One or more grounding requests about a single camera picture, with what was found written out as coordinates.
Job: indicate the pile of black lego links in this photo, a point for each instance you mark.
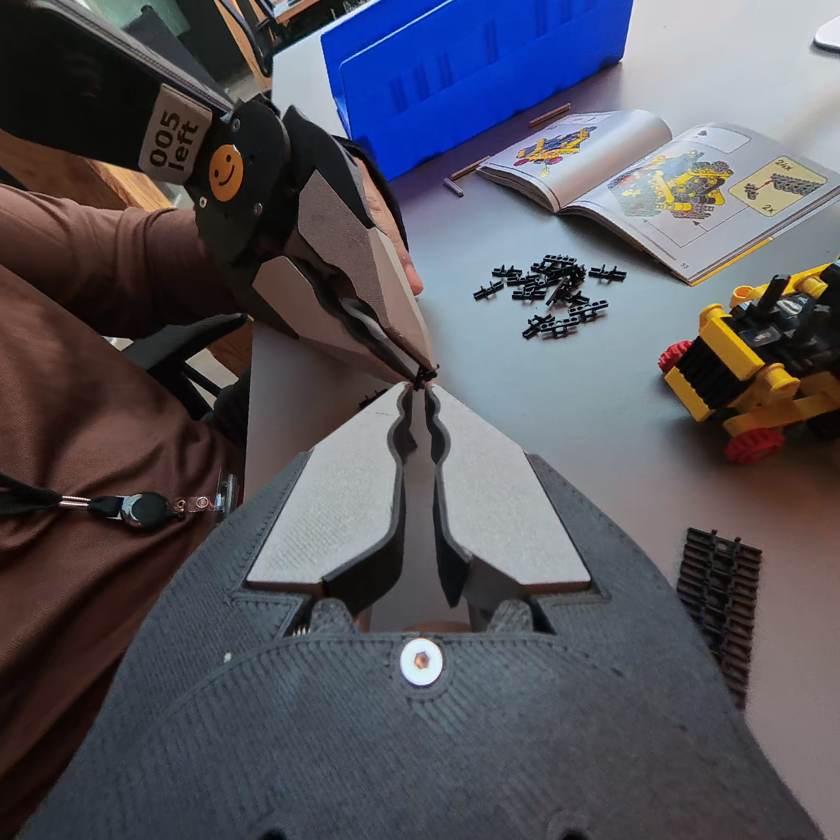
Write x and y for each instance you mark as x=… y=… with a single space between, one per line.
x=558 y=279

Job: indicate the brown wooden desk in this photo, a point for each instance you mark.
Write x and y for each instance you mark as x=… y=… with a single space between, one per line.
x=98 y=177

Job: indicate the yellow lego bulldozer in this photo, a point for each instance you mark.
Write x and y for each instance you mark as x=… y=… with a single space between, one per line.
x=735 y=367

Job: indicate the single black lego link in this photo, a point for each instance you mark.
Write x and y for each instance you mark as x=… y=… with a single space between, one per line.
x=425 y=376

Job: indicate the dark grey short stick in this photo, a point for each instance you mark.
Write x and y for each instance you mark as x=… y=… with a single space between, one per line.
x=453 y=186

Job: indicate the person's brown clothed torso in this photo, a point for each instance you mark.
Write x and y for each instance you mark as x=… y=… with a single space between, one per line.
x=72 y=623

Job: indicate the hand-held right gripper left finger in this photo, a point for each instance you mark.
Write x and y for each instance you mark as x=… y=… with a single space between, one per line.
x=328 y=512

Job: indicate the person's left hand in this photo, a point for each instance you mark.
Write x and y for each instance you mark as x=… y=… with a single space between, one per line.
x=403 y=249

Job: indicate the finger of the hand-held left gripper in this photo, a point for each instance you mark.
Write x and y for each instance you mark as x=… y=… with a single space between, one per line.
x=367 y=262
x=302 y=302

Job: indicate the person's left forearm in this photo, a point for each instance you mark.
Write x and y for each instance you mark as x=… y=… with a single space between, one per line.
x=98 y=256

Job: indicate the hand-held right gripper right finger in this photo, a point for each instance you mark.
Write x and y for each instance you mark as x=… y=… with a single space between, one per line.
x=512 y=518

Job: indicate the lego instruction booklet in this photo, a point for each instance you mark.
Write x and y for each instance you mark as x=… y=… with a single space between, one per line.
x=590 y=164

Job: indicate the short black lego track strip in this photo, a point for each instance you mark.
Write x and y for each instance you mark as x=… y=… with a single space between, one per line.
x=718 y=604

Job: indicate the black office chair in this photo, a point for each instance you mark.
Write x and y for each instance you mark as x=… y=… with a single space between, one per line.
x=197 y=334

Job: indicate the blue plastic bin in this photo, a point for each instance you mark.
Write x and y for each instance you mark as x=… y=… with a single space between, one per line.
x=459 y=72

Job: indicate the brown thin stick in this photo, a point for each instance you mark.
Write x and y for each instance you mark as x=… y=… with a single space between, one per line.
x=470 y=168
x=550 y=115

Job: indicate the white rounded object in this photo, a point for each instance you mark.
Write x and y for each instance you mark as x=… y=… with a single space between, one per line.
x=828 y=26

